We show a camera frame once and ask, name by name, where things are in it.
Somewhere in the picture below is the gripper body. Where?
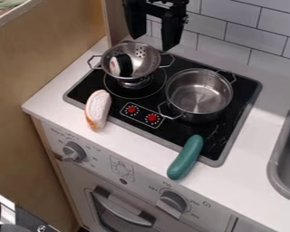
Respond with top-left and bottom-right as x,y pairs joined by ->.
143,0 -> 191,16

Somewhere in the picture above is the silver pot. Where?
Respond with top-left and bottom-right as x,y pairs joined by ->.
157,67 -> 237,124

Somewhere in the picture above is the silver strainer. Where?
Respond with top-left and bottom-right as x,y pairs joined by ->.
85,41 -> 177,90

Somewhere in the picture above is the toy sink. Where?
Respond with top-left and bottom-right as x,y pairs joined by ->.
266,103 -> 290,204

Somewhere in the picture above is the white toy bread slice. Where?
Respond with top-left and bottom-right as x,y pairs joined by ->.
82,89 -> 114,131

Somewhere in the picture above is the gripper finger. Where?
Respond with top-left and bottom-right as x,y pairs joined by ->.
121,0 -> 150,40
160,11 -> 190,52

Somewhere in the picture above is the black and white toy sushi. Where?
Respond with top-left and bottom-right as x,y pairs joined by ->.
107,54 -> 134,78

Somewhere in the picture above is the green toy cucumber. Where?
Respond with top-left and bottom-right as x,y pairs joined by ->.
165,134 -> 205,181

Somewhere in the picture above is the toy stove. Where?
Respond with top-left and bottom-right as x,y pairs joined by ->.
63,51 -> 264,168

